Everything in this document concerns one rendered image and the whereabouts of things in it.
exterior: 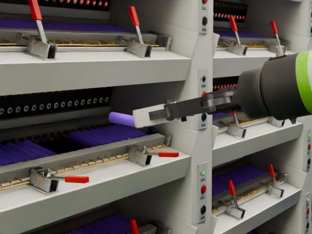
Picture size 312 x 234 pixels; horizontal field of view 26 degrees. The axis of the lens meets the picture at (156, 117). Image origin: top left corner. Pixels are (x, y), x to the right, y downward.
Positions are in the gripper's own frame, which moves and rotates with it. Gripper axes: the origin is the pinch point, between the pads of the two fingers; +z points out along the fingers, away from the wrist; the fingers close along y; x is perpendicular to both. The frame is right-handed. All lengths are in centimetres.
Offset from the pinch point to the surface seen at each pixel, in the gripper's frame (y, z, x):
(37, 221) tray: 22.6, 9.3, 11.8
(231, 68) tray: -43.7, 4.5, -7.6
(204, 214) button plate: -28.6, 10.3, 21.8
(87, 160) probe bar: 4.9, 11.9, 5.2
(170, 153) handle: -6.6, 2.6, 7.0
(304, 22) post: -93, 2, -19
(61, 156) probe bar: 11.0, 12.1, 3.5
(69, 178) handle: 20.1, 4.2, 6.7
